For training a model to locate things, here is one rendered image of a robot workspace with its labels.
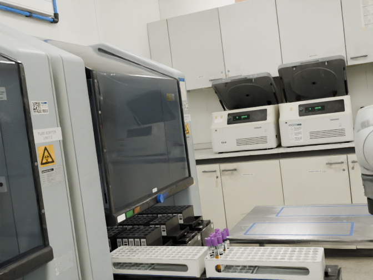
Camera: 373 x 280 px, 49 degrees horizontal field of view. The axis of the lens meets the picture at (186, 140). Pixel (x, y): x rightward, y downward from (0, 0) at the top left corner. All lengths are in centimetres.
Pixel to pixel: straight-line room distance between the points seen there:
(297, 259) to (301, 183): 235
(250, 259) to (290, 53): 275
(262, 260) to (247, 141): 242
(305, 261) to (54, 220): 60
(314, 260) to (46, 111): 73
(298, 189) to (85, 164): 250
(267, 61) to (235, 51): 31
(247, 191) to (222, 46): 132
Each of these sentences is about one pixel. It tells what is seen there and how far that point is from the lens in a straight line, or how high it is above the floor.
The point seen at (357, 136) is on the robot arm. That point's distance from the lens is 99.
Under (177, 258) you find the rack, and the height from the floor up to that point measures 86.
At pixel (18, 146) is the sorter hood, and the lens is 93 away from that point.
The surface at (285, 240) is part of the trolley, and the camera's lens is 138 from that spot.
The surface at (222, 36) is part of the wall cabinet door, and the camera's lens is 382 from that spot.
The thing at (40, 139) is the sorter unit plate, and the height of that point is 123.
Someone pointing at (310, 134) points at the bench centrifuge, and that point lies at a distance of 335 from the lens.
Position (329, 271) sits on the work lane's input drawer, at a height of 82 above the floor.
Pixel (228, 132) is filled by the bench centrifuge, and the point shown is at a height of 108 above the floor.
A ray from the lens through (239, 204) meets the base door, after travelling 355.
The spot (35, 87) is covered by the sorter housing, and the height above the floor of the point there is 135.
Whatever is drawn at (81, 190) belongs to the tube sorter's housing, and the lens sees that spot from 110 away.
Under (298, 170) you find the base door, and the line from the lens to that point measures 339.
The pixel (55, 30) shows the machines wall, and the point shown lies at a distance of 294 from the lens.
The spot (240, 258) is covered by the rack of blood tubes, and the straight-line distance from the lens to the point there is 111.
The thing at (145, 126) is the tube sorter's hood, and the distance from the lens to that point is 138.
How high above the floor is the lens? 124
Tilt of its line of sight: 3 degrees down
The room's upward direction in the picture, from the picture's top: 7 degrees counter-clockwise
